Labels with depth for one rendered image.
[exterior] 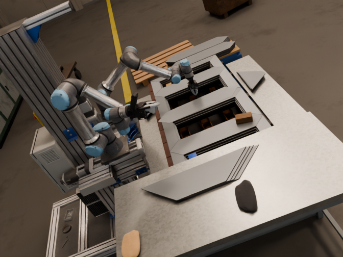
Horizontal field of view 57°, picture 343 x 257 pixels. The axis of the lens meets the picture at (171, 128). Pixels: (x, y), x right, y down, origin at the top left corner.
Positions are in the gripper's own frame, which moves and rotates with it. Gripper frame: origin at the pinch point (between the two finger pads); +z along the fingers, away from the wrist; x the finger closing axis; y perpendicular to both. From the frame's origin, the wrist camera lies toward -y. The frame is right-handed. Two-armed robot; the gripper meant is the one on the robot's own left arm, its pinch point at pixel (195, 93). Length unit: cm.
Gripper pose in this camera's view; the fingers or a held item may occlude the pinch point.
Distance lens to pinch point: 289.1
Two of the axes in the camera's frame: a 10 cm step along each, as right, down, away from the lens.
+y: 1.7, 5.6, -8.1
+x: 9.3, -3.7, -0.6
